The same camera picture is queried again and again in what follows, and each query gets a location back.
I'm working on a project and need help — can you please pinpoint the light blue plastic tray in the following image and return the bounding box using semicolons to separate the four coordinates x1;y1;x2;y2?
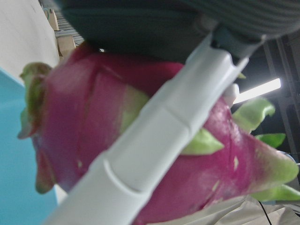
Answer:
0;67;60;225

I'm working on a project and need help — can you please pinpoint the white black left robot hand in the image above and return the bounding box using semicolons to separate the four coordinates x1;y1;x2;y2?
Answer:
43;0;300;225

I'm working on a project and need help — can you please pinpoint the ceiling light strip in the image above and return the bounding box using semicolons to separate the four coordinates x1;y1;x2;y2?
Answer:
231;78;282;104

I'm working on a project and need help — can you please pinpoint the wooden block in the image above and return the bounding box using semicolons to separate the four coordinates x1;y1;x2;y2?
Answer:
48;9;76;62

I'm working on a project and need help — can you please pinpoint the pink green dragon fruit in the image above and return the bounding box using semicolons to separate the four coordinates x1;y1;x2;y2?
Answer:
17;43;300;225

